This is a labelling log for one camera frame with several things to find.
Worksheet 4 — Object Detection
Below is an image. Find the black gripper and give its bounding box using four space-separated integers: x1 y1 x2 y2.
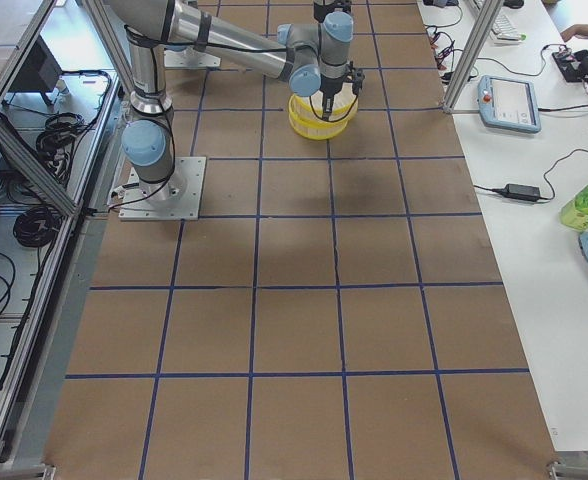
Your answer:
320 75 347 118

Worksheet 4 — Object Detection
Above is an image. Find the yellow rimmed bamboo steamer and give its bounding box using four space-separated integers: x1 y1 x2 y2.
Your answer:
289 113 348 141
289 85 358 123

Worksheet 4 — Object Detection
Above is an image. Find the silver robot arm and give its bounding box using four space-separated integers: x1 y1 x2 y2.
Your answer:
313 0 342 20
110 1 363 123

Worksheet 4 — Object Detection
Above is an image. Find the black power adapter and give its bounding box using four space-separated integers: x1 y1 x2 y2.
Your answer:
502 183 542 203

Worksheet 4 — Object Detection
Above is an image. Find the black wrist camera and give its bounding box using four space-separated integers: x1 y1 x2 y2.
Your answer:
346 61 365 97
335 0 352 13

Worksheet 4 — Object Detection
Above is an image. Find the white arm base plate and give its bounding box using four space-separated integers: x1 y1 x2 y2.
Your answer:
118 157 206 221
164 47 221 70

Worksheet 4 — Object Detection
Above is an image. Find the aluminium frame post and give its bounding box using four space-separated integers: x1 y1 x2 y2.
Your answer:
442 0 502 114

